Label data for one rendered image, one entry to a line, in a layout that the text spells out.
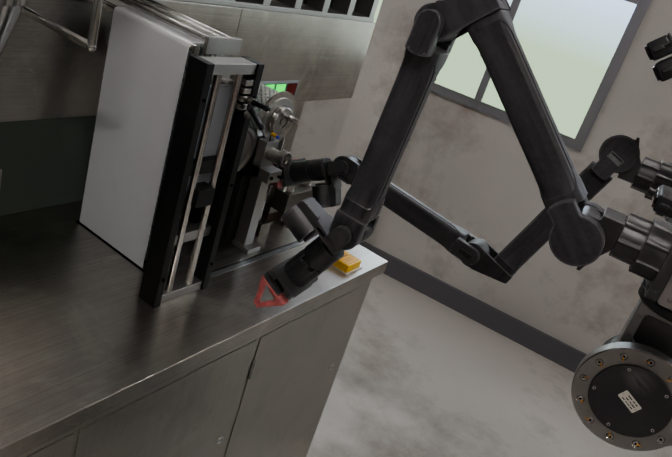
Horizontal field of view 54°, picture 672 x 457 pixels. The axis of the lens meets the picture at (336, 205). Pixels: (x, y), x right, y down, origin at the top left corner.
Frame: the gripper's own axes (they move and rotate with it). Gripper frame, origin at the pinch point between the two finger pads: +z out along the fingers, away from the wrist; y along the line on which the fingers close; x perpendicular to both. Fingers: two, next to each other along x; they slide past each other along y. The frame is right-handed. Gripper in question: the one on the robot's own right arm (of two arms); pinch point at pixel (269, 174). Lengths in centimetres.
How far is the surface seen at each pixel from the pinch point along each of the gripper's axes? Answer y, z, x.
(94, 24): -62, -17, 33
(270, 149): -10.5, -10.4, 7.0
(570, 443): 140, -30, -141
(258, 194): -11.1, -4.7, -4.0
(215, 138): -38.6, -19.5, 11.1
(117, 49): -41, 3, 33
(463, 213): 192, 30, -44
